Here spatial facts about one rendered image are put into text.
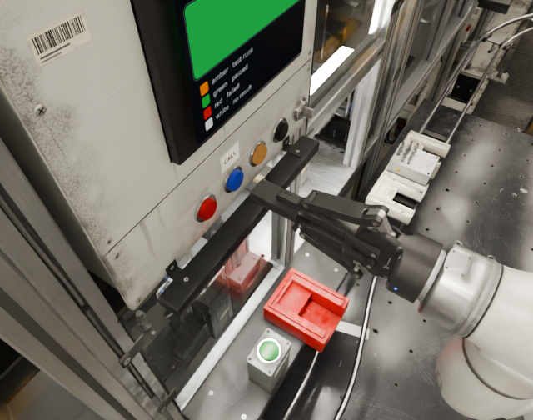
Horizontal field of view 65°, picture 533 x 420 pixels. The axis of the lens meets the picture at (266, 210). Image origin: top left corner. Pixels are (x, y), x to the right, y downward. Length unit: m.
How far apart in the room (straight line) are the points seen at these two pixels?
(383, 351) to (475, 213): 0.64
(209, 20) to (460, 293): 0.35
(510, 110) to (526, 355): 2.98
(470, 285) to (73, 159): 0.39
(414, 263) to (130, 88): 0.33
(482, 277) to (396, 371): 0.81
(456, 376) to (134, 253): 0.42
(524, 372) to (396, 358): 0.79
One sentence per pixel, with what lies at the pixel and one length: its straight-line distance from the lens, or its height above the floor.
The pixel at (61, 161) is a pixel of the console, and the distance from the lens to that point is 0.35.
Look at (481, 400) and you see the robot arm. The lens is 0.61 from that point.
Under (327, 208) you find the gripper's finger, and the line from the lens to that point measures 0.49.
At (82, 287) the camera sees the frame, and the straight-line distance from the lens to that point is 0.46.
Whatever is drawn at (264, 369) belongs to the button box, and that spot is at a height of 1.03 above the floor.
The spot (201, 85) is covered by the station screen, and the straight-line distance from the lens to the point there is 0.41.
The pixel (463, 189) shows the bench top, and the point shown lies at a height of 0.68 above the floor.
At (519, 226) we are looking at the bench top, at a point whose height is 0.68.
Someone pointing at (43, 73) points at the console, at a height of 1.68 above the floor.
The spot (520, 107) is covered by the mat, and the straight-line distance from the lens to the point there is 3.47.
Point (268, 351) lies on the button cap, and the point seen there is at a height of 1.04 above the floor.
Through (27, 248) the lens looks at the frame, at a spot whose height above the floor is 1.56.
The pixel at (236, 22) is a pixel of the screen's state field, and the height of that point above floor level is 1.65.
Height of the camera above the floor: 1.84
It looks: 51 degrees down
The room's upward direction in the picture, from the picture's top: straight up
